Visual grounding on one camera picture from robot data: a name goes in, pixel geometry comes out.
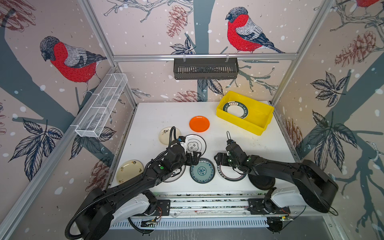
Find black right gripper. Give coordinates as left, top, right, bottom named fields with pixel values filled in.
left=213, top=151, right=241, bottom=168

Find green rim HAO SHI plate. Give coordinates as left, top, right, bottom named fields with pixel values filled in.
left=223, top=101, right=249, bottom=119

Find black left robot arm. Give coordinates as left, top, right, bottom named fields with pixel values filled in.
left=65, top=127, right=202, bottom=240

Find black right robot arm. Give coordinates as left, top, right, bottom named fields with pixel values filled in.
left=214, top=134, right=339, bottom=213

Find yellow plastic bin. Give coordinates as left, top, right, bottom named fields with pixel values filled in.
left=216, top=91, right=275, bottom=136

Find white plate green cloud outline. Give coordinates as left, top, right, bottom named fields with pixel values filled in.
left=181, top=134, right=207, bottom=156

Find teal patterned plate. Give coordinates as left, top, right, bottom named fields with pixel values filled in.
left=190, top=158, right=216, bottom=184

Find white plate red characters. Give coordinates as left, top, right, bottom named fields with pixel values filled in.
left=164, top=166, right=186, bottom=183

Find orange plastic plate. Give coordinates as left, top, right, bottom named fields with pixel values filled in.
left=189, top=116, right=210, bottom=133

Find cream small floral plate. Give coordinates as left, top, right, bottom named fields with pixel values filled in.
left=159, top=127, right=175, bottom=146

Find black round plate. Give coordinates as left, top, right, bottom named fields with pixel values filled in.
left=248, top=175, right=276, bottom=191

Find cream yellow plate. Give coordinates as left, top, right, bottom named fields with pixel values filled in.
left=116, top=160, right=144, bottom=184

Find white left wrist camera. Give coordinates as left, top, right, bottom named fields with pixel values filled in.
left=177, top=136, right=187, bottom=151

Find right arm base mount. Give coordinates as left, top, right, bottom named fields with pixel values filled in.
left=247, top=187, right=291, bottom=215

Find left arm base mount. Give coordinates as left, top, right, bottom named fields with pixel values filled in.
left=143, top=191, right=171, bottom=217

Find black hanging wall basket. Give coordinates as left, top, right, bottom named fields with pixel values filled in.
left=174, top=58, right=239, bottom=80

